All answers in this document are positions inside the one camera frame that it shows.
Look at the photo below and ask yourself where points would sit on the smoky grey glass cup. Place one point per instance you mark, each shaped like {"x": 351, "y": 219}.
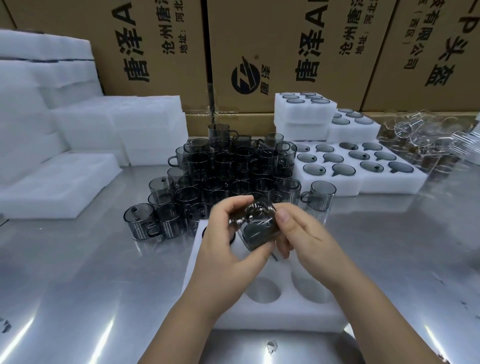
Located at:
{"x": 258, "y": 228}

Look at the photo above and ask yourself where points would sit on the brown cardboard box corner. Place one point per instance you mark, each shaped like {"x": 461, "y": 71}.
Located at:
{"x": 5, "y": 13}

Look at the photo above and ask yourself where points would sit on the small clear plastic scrap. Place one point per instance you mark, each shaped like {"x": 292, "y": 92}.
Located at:
{"x": 270, "y": 345}

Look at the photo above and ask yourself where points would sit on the person's right hand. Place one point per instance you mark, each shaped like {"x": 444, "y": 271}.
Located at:
{"x": 313, "y": 247}

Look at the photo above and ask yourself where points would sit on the white foam cup tray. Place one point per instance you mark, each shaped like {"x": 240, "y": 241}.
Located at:
{"x": 279, "y": 108}
{"x": 300, "y": 131}
{"x": 285, "y": 315}
{"x": 397, "y": 183}
{"x": 330, "y": 185}
{"x": 352, "y": 133}

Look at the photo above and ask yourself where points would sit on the person's left forearm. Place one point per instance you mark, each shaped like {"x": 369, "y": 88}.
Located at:
{"x": 180, "y": 333}

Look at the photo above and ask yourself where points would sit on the low stack of foam slabs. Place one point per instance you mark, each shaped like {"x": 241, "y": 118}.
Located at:
{"x": 142, "y": 127}

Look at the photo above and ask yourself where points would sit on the plain brown cardboard box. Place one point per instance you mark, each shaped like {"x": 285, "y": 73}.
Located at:
{"x": 240, "y": 123}

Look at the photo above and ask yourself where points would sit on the tall stack of foam slabs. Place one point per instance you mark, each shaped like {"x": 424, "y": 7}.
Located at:
{"x": 30, "y": 112}

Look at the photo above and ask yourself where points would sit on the pile of grey glass mugs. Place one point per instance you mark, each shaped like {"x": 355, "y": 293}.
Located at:
{"x": 225, "y": 168}

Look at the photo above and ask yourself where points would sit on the set of foam-packed grey mugs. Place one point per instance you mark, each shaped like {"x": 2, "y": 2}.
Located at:
{"x": 354, "y": 115}
{"x": 371, "y": 166}
{"x": 314, "y": 169}
{"x": 296, "y": 100}

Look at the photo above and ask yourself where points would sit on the person's right thumb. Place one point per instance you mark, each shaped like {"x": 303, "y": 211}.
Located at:
{"x": 287, "y": 225}

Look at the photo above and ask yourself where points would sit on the person's left thumb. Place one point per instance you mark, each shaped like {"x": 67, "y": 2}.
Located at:
{"x": 231, "y": 233}

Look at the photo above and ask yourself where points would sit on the large printed cardboard box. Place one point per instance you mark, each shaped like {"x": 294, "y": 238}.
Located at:
{"x": 285, "y": 48}
{"x": 431, "y": 56}
{"x": 150, "y": 52}

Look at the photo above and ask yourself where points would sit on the wide white foam slab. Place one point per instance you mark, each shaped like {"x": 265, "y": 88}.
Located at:
{"x": 56, "y": 187}

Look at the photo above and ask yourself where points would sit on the person's left hand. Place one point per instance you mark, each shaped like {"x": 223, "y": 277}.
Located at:
{"x": 212, "y": 258}

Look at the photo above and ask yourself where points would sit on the pile of clear glass mugs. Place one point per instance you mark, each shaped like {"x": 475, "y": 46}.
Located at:
{"x": 420, "y": 138}

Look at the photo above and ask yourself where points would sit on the person's right forearm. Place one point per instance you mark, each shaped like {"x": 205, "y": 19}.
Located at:
{"x": 382, "y": 322}

